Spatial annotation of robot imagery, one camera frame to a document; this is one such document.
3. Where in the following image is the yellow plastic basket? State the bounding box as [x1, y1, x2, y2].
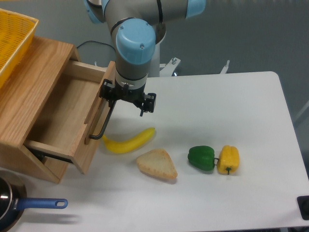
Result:
[0, 9, 39, 87]

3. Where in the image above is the black cable on floor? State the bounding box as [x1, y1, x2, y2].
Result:
[76, 40, 118, 68]

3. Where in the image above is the yellow toy bell pepper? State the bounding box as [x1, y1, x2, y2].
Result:
[217, 145, 240, 175]

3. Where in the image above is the wooden drawer cabinet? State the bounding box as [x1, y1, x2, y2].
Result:
[0, 36, 79, 183]

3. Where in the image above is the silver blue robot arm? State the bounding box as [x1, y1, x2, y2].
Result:
[84, 0, 206, 113]

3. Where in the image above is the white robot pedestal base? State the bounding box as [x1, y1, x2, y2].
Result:
[93, 23, 231, 80]

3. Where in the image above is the triangular toy bread slice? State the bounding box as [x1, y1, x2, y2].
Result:
[136, 148, 178, 179]

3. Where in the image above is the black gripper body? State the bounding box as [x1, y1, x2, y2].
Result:
[113, 81, 145, 106]

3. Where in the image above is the blue handled frying pan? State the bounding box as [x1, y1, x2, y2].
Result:
[0, 177, 68, 232]

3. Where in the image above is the wooden bottom drawer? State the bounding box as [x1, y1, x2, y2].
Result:
[44, 157, 69, 181]

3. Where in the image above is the green toy bell pepper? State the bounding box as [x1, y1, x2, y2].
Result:
[187, 145, 219, 173]

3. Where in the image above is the yellow toy banana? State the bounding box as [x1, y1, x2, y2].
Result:
[102, 128, 155, 154]

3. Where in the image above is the black corner device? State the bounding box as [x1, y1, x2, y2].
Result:
[297, 195, 309, 220]

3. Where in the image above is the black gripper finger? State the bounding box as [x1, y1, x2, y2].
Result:
[99, 79, 115, 108]
[135, 93, 156, 116]

